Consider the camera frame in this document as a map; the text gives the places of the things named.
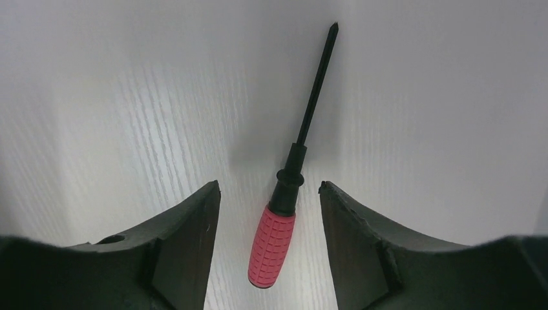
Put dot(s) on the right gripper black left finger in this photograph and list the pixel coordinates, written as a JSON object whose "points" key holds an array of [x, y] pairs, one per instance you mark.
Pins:
{"points": [[162, 263]]}

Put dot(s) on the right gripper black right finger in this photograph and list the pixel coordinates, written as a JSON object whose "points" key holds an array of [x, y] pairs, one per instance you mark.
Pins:
{"points": [[377, 263]]}

